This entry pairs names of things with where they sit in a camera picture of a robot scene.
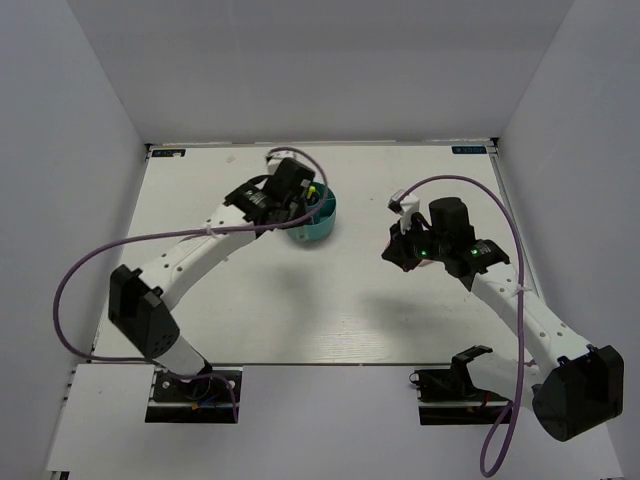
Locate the blue corner label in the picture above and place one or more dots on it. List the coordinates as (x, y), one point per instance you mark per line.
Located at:
(468, 150)
(168, 153)

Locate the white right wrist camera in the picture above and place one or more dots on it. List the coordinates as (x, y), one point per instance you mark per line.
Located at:
(405, 205)

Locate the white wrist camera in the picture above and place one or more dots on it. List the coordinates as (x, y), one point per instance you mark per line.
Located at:
(273, 160)
(405, 205)

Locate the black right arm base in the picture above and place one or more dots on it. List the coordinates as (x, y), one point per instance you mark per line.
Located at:
(472, 389)

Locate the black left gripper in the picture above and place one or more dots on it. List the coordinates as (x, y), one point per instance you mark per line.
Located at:
(303, 208)

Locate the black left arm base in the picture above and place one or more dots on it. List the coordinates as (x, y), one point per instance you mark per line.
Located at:
(205, 401)

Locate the teal round organizer container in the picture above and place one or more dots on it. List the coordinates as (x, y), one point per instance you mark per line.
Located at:
(322, 223)

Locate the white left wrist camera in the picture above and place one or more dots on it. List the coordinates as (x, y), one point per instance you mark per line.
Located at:
(273, 160)

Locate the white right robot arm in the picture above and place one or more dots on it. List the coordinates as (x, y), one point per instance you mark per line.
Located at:
(573, 386)

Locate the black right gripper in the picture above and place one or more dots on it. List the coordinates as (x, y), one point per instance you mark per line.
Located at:
(397, 252)

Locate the blue left corner label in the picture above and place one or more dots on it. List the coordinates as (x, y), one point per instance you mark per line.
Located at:
(168, 153)

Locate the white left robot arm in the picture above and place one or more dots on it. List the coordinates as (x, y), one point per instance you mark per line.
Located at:
(141, 300)

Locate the blue right corner label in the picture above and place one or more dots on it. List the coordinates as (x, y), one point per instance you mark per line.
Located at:
(468, 150)

